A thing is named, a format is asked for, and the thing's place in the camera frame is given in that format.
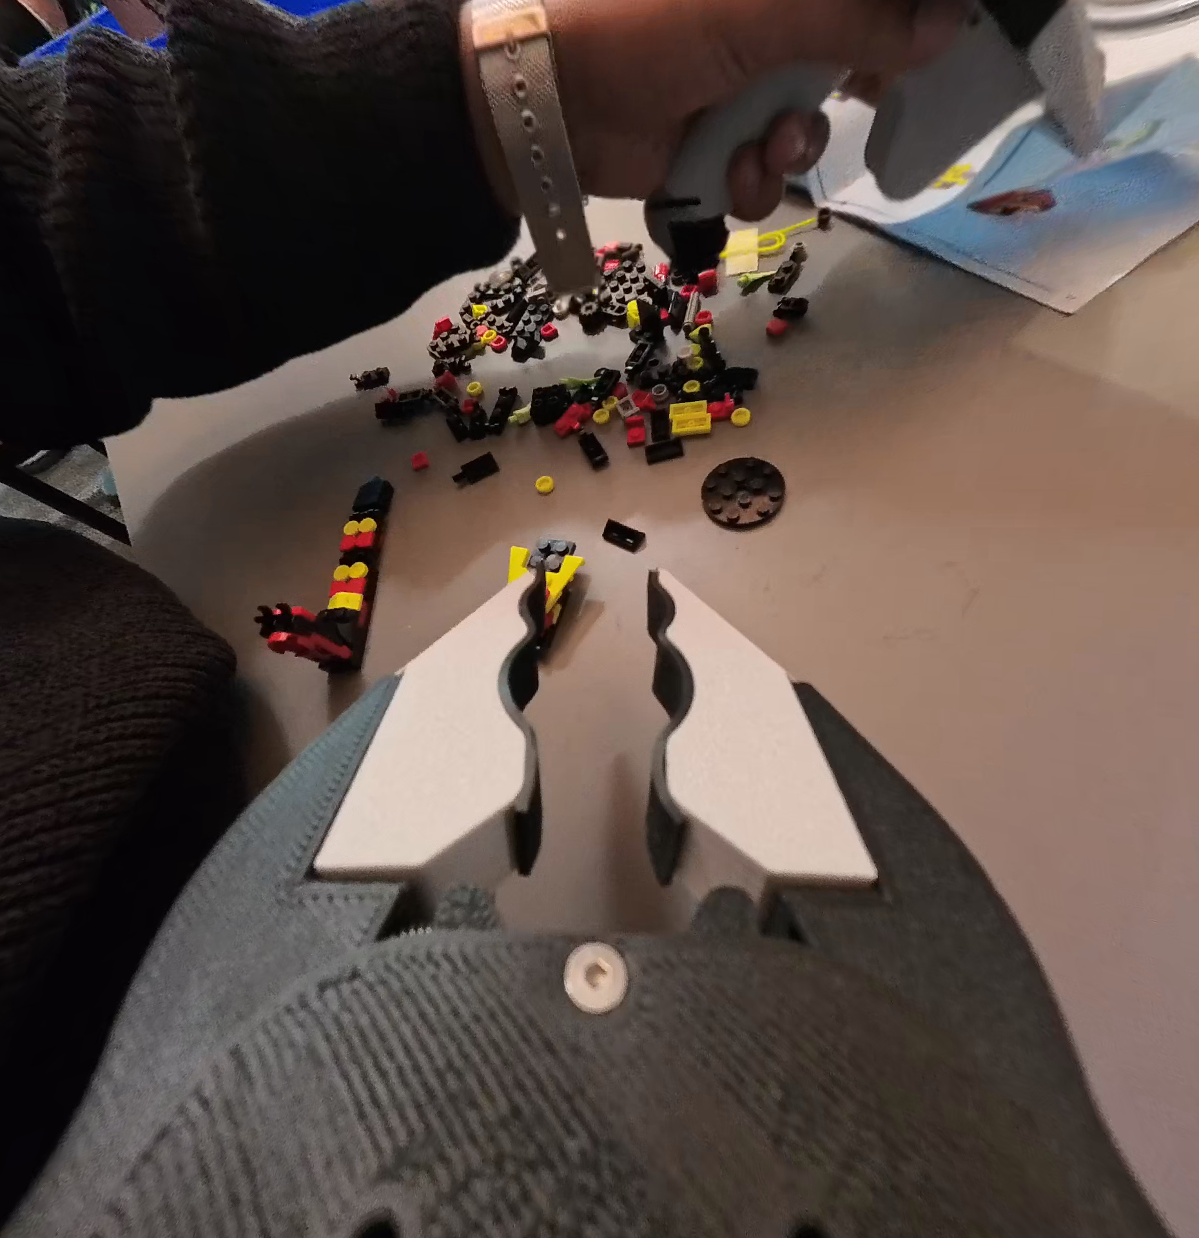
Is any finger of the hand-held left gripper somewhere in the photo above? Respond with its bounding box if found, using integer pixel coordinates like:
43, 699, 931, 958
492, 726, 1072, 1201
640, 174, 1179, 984
863, 28, 1048, 201
1028, 0, 1111, 158

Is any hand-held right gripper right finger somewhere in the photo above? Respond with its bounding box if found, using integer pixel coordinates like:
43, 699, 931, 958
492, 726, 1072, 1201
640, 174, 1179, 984
645, 569, 881, 891

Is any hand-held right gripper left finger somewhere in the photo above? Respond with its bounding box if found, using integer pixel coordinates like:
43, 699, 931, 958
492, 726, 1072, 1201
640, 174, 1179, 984
312, 566, 545, 885

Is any lego instruction booklet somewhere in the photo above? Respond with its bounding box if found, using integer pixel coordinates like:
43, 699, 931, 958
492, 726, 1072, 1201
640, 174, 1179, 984
793, 53, 1199, 315

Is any long black lego assembly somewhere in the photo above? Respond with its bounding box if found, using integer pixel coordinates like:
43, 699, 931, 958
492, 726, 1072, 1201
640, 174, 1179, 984
257, 476, 396, 673

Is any small yellow red lego assembly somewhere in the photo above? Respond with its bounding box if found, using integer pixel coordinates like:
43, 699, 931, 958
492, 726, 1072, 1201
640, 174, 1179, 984
508, 535, 586, 659

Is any person's left forearm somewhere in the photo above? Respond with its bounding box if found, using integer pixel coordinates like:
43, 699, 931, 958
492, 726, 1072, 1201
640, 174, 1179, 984
0, 0, 519, 446

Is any pile of loose lego pieces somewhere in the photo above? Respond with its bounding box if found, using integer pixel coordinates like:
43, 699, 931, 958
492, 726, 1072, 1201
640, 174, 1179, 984
351, 242, 760, 465

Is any black round lego plate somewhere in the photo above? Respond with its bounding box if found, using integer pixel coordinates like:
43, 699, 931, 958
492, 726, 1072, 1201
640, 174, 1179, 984
700, 456, 787, 530

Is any person's left hand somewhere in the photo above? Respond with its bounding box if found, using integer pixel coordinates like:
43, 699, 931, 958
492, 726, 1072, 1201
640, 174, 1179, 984
552, 0, 988, 224

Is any white monitor stand base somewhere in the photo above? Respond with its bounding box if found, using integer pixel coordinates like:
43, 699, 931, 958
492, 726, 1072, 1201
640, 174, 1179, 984
1084, 0, 1199, 60

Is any grey wristwatch band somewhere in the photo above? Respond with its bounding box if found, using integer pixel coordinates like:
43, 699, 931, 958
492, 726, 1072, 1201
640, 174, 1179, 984
465, 0, 600, 291

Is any black metal bar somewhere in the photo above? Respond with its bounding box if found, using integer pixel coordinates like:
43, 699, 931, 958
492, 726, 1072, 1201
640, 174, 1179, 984
0, 463, 131, 543

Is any blue plastic bin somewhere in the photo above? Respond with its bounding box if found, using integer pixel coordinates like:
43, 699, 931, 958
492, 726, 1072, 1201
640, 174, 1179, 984
20, 0, 170, 64

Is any lime lego string piece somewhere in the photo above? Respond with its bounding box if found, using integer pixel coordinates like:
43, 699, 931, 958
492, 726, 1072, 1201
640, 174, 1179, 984
720, 208, 836, 274

